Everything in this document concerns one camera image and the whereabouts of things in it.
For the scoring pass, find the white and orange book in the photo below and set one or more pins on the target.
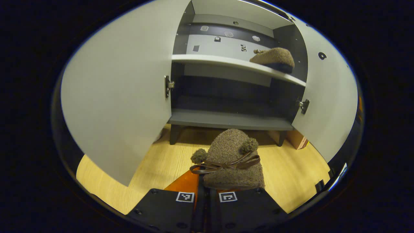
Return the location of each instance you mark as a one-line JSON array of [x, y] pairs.
[[296, 139]]

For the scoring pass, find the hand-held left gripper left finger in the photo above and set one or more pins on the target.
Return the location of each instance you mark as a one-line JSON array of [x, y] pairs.
[[161, 210]]

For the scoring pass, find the white cabinet door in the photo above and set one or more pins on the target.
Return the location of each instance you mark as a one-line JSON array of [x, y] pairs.
[[123, 97], [326, 97]]

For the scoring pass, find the brown fuzzy shoe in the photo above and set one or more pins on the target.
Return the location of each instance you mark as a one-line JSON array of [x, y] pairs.
[[275, 56], [229, 145]]

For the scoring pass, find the metal door hinge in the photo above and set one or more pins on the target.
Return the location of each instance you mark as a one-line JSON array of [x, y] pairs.
[[303, 106], [168, 85]]

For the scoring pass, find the white cabinet shelf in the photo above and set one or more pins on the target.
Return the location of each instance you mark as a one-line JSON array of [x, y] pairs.
[[233, 8], [226, 63]]

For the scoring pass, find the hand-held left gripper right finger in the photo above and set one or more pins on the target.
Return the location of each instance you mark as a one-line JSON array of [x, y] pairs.
[[249, 210]]

